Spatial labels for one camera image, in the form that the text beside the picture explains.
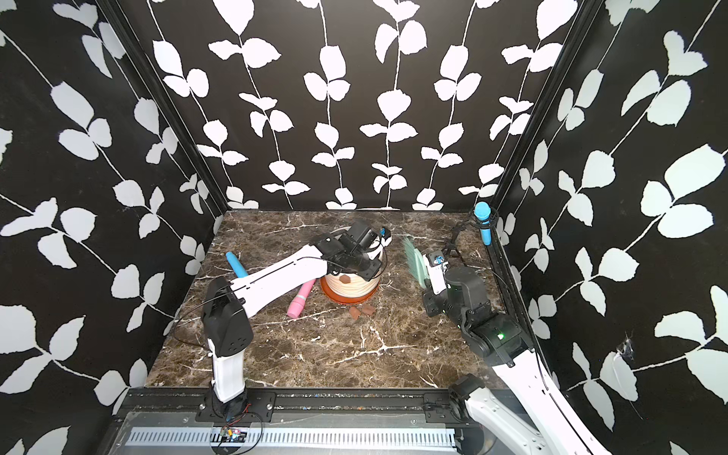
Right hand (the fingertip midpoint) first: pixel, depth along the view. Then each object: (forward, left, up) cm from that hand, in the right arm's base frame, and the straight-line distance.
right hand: (425, 274), depth 70 cm
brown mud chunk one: (+1, +20, -27) cm, 33 cm away
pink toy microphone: (+2, +38, -21) cm, 43 cm away
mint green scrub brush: (+4, +2, 0) cm, 5 cm away
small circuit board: (-32, +50, -26) cm, 65 cm away
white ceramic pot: (+4, +20, -13) cm, 25 cm away
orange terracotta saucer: (+5, +24, -24) cm, 34 cm away
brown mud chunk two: (+3, +15, -27) cm, 31 cm away
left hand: (+10, +12, -8) cm, 18 cm away
